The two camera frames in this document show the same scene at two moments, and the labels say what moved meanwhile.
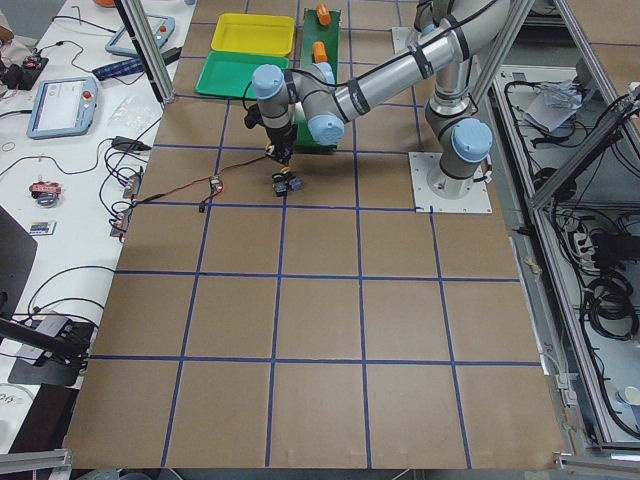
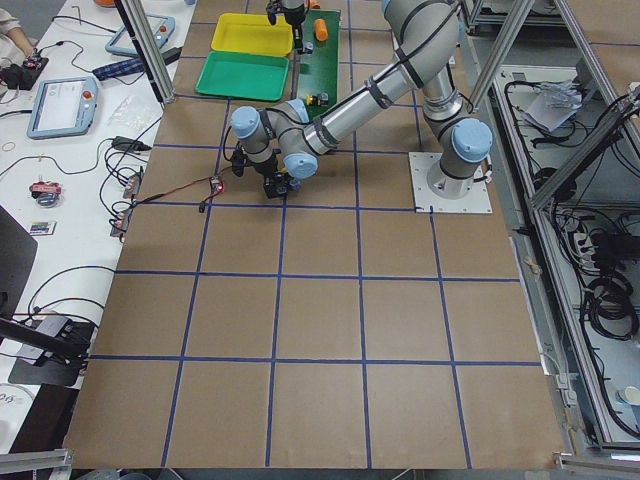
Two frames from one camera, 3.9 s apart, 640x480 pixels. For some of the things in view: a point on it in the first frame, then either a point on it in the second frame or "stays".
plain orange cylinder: [320, 55] to [320, 28]
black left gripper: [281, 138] to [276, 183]
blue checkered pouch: [117, 68] stays
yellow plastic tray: [254, 34] stays
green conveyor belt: [314, 31] stays
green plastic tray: [230, 74] stays
